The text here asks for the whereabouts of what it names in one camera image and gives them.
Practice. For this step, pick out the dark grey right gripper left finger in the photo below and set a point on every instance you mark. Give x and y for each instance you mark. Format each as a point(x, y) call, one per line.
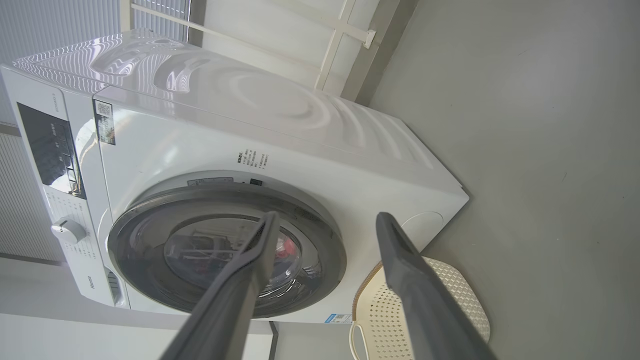
point(225, 310)

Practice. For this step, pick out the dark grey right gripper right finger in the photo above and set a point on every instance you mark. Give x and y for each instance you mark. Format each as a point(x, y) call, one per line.
point(425, 310)

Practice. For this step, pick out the red cloth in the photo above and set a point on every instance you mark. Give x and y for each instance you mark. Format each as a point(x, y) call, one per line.
point(288, 248)

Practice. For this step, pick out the cream perforated laundry basket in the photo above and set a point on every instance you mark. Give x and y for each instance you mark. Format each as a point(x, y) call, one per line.
point(465, 295)

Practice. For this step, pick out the black door latch socket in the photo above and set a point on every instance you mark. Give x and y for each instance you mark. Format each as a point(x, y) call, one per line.
point(256, 182)

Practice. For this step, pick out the white washing machine dial knob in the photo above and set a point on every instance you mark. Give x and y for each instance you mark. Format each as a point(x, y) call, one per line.
point(68, 231)

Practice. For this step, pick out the white front-load washing machine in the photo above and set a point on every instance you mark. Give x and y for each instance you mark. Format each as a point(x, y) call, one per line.
point(210, 130)

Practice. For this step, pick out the black washing machine display panel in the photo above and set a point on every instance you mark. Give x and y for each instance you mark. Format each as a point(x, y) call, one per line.
point(50, 150)

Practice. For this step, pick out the round white filter cover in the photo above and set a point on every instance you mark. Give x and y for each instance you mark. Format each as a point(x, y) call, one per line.
point(425, 227)

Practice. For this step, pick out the blue energy label sticker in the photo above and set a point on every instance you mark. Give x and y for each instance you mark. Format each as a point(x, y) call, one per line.
point(338, 318)

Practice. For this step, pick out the grey warning sticker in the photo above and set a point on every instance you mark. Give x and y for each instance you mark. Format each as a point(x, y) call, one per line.
point(210, 180)

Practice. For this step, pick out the black QR code sticker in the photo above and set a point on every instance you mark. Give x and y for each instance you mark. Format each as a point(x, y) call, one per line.
point(104, 122)

